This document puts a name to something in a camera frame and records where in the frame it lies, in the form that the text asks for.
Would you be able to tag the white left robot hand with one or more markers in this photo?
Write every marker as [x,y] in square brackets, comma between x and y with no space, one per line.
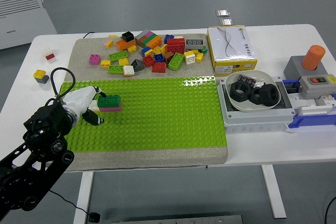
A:
[78,98]

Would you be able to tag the dark green long brick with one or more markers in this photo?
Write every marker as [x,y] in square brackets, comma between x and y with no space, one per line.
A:
[110,100]

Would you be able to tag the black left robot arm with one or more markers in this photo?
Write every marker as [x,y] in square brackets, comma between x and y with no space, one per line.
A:
[44,124]

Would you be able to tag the pink long brick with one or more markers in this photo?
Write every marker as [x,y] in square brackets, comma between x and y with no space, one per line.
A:
[113,109]

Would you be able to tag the grey square brick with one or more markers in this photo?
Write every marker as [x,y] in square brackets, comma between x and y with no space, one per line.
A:
[43,79]

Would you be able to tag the pink square brick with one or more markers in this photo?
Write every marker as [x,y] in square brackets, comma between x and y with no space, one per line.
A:
[94,59]

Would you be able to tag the yellow small brick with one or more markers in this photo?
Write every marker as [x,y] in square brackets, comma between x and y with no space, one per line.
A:
[195,51]
[105,63]
[132,48]
[123,62]

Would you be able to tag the lime green long brick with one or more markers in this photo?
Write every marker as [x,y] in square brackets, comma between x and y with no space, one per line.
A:
[115,69]
[118,56]
[176,61]

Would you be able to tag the small red brick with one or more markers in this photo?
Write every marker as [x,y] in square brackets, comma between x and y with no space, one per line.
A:
[50,57]

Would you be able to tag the small white brick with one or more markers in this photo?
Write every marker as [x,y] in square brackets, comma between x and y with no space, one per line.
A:
[48,51]

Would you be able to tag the white and orange brick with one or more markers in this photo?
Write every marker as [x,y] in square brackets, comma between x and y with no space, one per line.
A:
[128,70]

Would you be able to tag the pink and yellow brick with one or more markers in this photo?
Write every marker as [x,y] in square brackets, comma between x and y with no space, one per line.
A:
[108,43]

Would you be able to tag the grey sloped brick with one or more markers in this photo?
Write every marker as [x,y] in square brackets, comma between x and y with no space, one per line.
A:
[137,65]

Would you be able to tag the orange long brick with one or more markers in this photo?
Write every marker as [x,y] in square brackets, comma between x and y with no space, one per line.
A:
[123,45]
[155,43]

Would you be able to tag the red square brick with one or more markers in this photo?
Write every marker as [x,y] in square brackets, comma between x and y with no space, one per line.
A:
[148,60]

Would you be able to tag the black brick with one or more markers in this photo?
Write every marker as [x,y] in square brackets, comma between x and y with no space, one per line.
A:
[127,36]

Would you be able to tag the green studded baseplate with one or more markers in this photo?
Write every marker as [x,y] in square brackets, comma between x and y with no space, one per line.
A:
[157,119]

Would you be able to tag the blue square brick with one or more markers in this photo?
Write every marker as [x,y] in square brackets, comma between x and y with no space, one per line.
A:
[169,37]
[145,51]
[158,58]

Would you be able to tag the brown long brick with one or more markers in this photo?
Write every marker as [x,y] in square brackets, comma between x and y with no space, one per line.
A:
[140,41]

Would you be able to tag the grey long brick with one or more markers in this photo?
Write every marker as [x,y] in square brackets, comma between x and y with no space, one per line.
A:
[141,35]

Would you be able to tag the small pink brick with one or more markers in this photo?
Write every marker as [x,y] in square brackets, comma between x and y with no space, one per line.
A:
[150,34]

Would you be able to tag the brown square brick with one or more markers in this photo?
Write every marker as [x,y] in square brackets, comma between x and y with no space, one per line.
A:
[168,56]

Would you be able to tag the large red brick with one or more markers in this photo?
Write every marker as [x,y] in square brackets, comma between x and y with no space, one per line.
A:
[176,45]

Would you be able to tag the flat beige brick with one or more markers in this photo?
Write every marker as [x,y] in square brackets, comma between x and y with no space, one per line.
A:
[178,37]

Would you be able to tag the white and yellow square brick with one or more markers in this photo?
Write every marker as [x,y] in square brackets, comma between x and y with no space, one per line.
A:
[189,57]

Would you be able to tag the grey brick with round studs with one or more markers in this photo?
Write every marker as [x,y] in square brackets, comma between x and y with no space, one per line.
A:
[194,43]

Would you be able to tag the small dark green brick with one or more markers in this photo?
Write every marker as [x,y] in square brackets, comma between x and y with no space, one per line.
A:
[203,49]

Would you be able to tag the grey-brown mat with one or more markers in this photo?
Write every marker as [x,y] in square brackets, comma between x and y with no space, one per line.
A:
[86,70]

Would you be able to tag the white heater appliance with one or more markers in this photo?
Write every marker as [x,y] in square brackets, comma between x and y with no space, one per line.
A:
[21,22]

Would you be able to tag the white table leg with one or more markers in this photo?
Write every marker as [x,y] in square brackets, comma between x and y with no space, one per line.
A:
[273,195]
[84,195]

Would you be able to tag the large black hex nut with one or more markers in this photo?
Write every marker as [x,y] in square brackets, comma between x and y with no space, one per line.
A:
[232,91]
[263,98]

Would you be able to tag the white and yellow cardboard box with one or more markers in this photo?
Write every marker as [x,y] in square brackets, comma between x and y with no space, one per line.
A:
[231,48]

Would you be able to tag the silver floor plate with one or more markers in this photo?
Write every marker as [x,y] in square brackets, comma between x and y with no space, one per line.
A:
[222,13]
[226,22]

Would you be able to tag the purple circuit board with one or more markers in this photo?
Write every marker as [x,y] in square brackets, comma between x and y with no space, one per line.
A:
[245,78]

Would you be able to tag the grey junction box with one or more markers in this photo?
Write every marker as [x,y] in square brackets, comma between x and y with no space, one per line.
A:
[249,119]

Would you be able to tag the small black hex nut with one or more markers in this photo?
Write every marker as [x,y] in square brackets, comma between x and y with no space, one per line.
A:
[252,99]

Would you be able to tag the white bowl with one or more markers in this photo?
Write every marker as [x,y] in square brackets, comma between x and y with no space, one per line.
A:
[265,77]

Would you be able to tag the grey block with hole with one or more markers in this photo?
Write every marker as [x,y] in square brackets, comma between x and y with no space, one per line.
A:
[291,69]

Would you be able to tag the orange cylinder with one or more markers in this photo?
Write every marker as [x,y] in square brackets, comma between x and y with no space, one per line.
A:
[312,56]

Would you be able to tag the blue and white rail assembly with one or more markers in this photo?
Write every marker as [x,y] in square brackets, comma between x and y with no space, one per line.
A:
[302,123]

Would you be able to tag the grey push-button switch box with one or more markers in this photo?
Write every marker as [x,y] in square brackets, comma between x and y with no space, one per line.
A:
[309,89]

